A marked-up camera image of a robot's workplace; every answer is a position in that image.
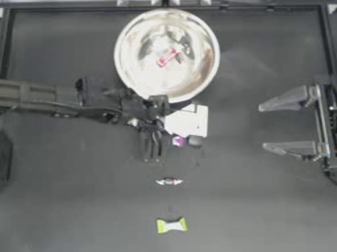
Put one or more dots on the purple candy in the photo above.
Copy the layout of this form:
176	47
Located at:
179	141

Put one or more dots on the green white candy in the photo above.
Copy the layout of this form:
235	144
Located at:
172	225

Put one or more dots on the steel bowl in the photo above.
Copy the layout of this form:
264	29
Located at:
167	85

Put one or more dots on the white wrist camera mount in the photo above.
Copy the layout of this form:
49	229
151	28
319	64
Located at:
189	121

